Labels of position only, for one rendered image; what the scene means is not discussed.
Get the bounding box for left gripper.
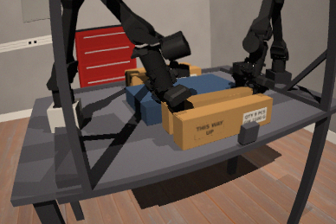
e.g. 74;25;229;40
145;63;191;112

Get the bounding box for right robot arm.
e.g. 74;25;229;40
233;0;289;75

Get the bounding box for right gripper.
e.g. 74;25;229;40
229;55;275;95

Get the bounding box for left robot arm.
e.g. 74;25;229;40
46;0;191;108

